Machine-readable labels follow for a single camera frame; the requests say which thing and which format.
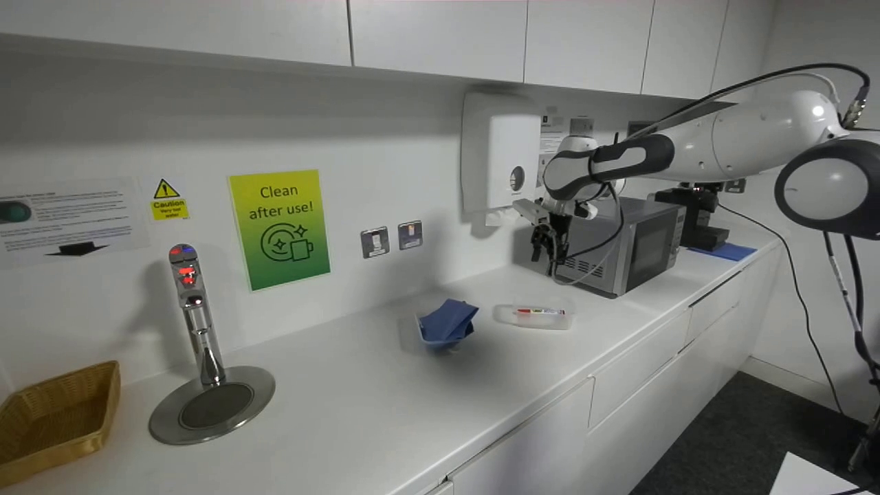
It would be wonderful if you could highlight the thin black power cable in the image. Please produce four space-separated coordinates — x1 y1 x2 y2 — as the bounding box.
716 200 848 417

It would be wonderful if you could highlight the black hanging cable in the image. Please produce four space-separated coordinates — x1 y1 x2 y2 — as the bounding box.
820 227 880 381

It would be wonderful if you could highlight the yellow wicker basket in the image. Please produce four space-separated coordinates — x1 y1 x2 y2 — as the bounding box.
0 358 125 488

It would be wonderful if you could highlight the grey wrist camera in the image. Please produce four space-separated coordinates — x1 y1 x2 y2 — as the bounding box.
508 195 552 227

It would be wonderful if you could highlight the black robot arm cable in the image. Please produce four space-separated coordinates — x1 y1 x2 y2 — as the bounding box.
640 61 874 131

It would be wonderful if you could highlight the white information label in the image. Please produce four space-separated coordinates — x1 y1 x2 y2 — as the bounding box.
0 186 134 257

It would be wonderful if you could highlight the green clean after use poster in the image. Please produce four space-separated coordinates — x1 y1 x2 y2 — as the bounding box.
229 168 334 293

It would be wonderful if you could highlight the red and white marker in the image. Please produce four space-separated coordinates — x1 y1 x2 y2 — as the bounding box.
508 307 566 326

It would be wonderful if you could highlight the white paper towel dispenser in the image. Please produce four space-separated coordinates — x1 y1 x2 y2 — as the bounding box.
459 91 544 231

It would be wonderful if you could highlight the white lower cabinet door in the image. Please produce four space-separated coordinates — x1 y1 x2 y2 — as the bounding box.
423 376 599 495
566 347 745 495

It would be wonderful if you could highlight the blue cloth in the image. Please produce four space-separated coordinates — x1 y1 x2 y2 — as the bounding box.
694 239 759 264
418 297 481 354

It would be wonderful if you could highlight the white cabinet door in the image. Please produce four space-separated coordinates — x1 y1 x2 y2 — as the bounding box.
525 0 655 95
423 376 599 495
644 0 731 101
349 0 530 85
0 0 353 69
712 0 779 103
566 347 745 495

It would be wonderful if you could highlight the white cabinet drawer front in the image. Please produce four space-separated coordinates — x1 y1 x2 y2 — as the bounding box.
684 257 767 343
589 305 697 426

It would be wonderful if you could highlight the chrome hot water tap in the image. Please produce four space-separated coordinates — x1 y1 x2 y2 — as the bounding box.
166 241 229 391

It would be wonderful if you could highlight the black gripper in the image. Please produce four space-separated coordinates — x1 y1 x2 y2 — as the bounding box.
529 211 577 270

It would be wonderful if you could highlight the white upper cabinet door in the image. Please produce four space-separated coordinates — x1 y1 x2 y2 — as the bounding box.
644 0 731 101
712 0 779 103
0 0 353 69
525 0 655 95
349 0 530 85

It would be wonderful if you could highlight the silver microwave oven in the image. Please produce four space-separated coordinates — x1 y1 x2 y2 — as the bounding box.
548 193 687 299

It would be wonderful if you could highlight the black coffee machine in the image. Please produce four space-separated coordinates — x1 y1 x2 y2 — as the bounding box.
651 178 730 252

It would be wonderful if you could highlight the round metal drain tray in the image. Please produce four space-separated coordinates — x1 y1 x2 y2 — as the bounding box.
145 362 279 447

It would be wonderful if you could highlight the yellow warning sticker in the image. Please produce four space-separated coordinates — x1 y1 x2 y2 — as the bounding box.
149 176 192 222

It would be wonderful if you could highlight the white flat board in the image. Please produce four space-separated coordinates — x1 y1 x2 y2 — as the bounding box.
767 451 880 495

